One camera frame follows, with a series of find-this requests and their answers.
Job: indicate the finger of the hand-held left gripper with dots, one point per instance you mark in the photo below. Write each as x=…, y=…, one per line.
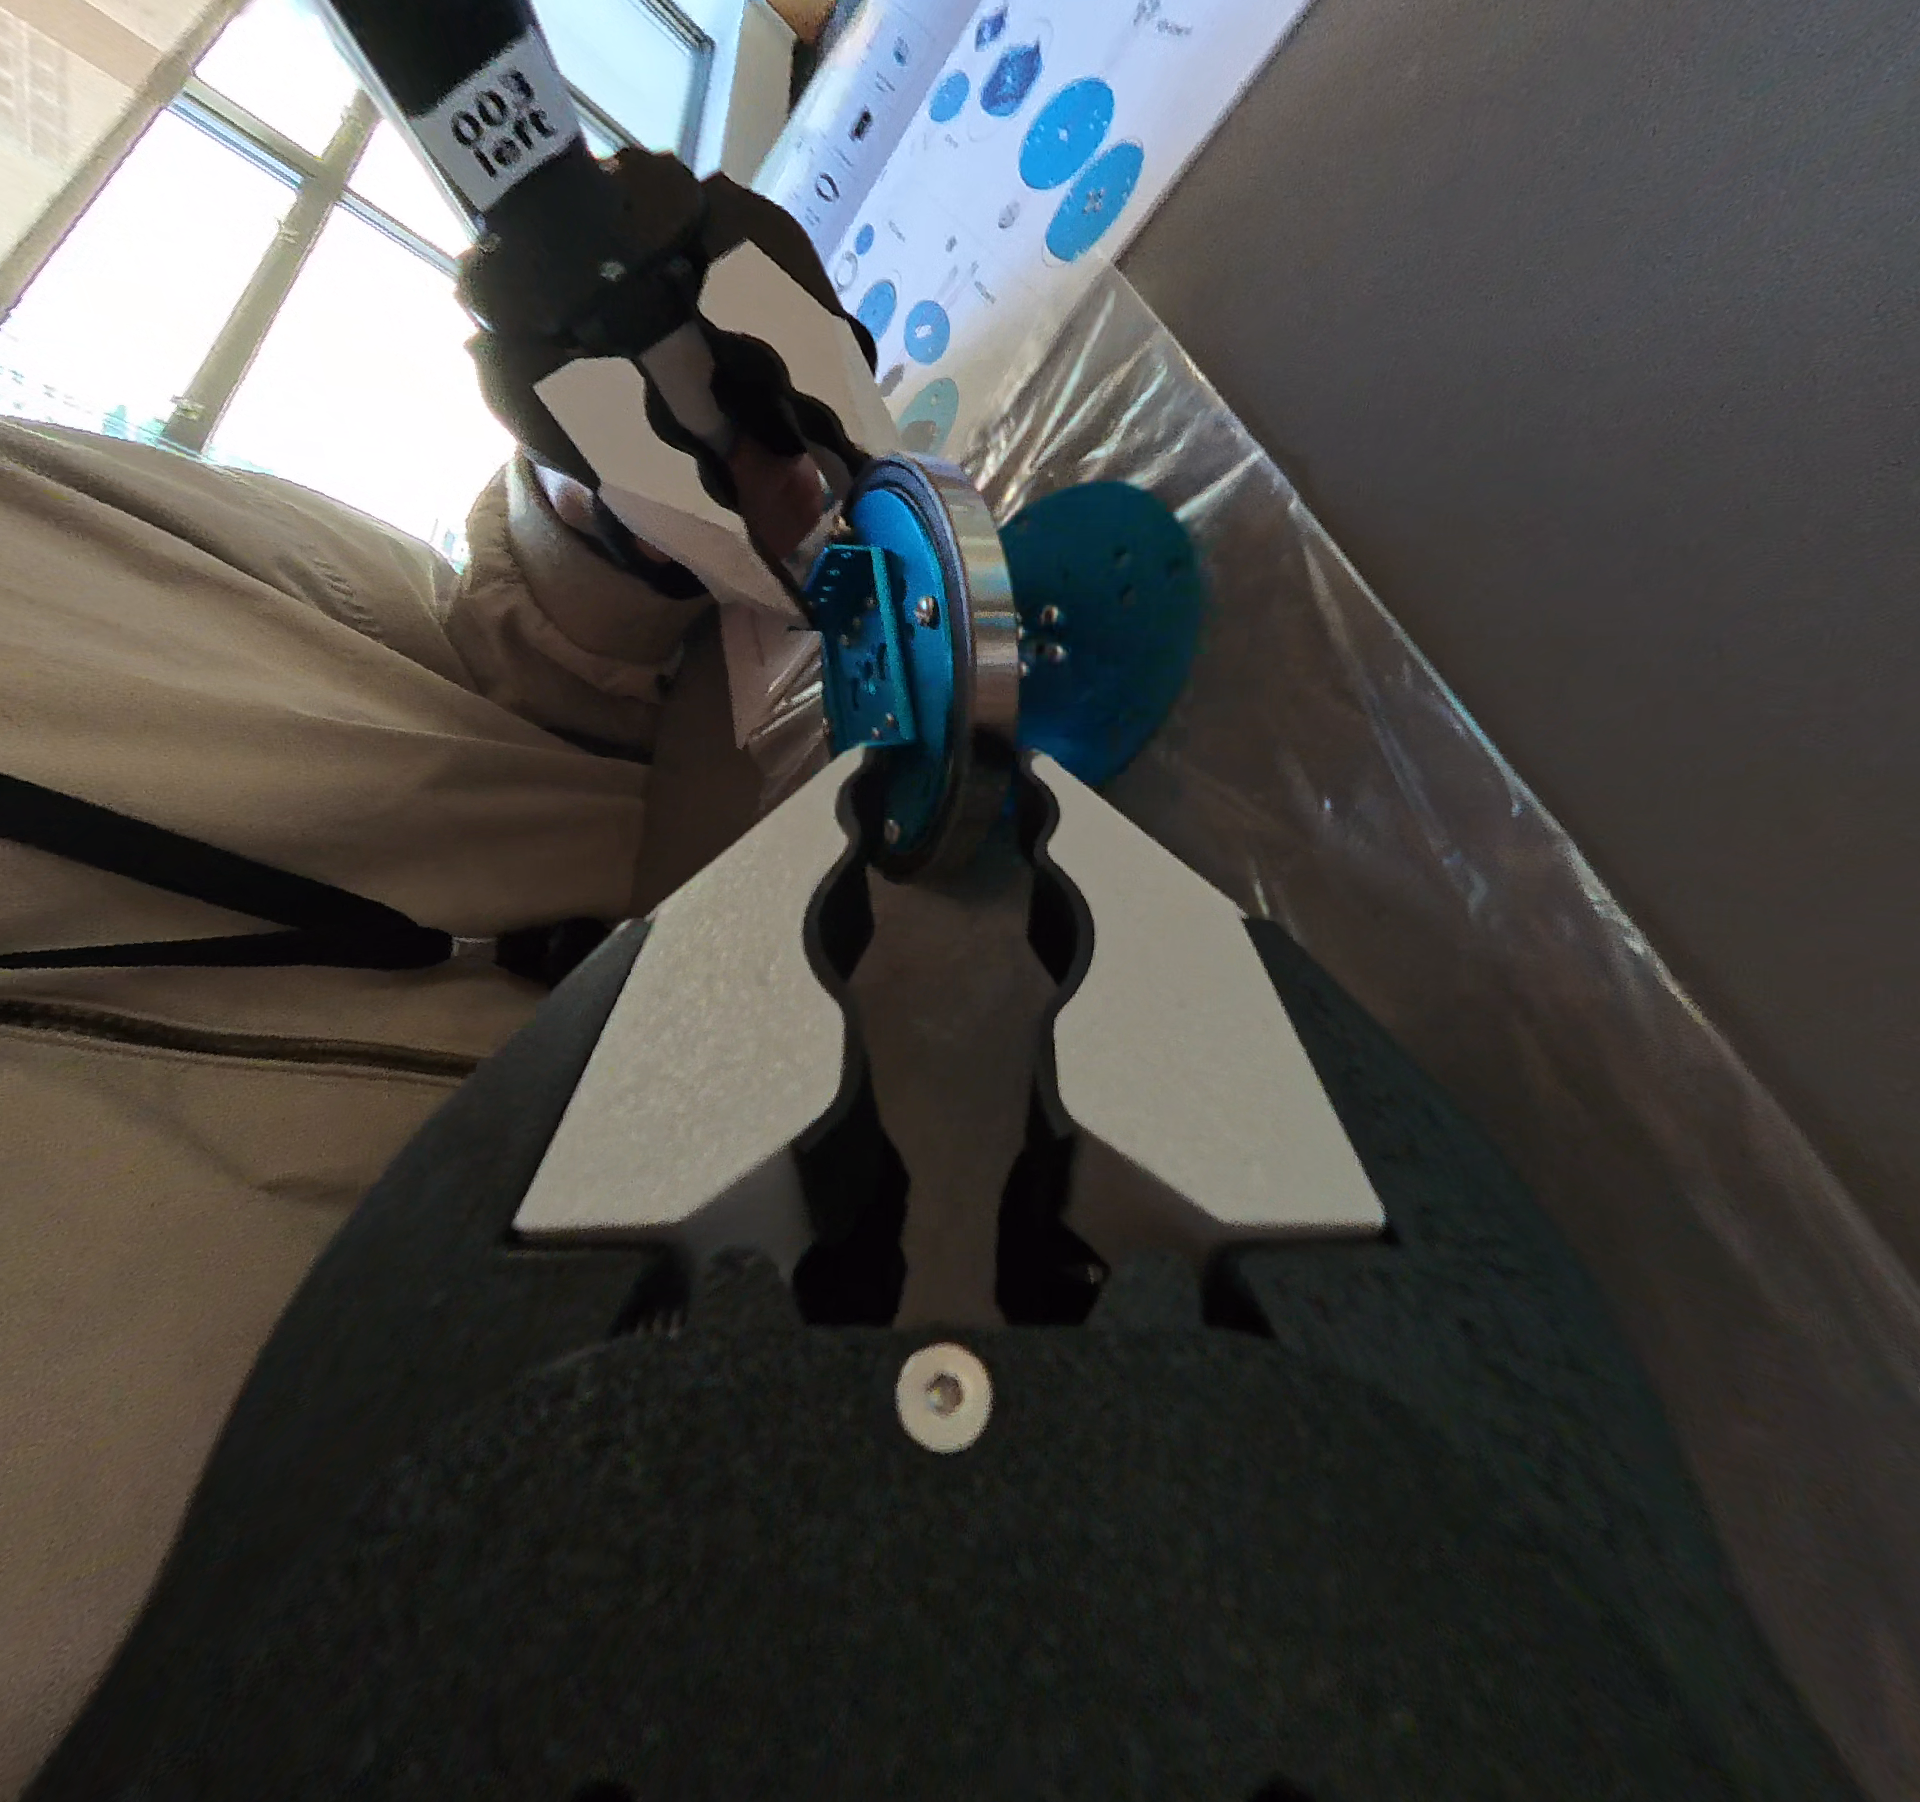
x=644, y=468
x=793, y=333

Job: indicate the blue disc with square bracket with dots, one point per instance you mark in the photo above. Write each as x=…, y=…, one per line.
x=862, y=646

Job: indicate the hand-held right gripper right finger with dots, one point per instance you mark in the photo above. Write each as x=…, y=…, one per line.
x=1215, y=1081

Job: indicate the large side window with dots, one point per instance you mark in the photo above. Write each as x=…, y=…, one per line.
x=299, y=301

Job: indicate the white instruction manual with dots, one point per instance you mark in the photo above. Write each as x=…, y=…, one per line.
x=1274, y=3

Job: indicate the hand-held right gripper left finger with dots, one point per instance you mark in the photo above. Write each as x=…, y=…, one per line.
x=689, y=1067

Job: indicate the clear plastic bag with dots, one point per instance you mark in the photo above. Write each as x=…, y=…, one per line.
x=1501, y=782

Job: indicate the grey desk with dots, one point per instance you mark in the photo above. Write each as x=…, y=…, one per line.
x=1575, y=333

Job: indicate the person's left hand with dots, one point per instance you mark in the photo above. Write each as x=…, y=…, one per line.
x=783, y=506

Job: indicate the blue round base plate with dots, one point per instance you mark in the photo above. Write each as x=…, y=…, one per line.
x=1125, y=601

